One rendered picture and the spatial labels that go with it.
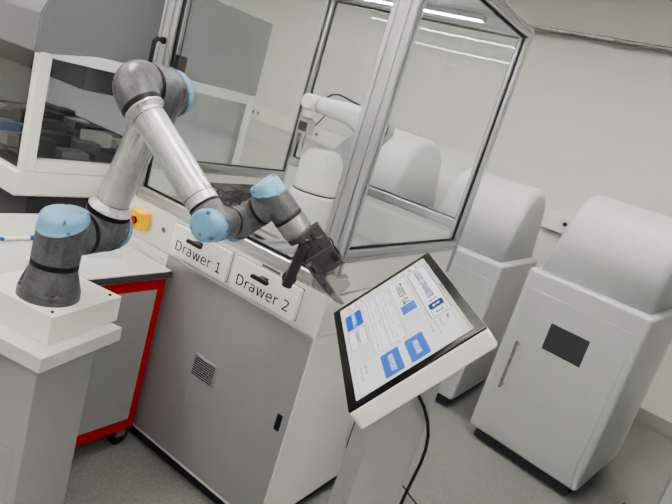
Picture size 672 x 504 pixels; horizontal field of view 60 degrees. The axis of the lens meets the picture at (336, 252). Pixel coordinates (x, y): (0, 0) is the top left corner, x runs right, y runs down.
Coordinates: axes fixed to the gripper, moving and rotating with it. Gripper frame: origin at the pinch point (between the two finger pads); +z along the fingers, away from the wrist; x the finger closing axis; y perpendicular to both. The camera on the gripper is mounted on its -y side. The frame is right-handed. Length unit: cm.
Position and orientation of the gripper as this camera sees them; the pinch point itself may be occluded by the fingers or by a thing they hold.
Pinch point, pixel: (338, 301)
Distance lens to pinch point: 147.3
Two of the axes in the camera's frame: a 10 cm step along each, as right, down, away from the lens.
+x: -0.6, -2.7, 9.6
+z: 5.5, 7.9, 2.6
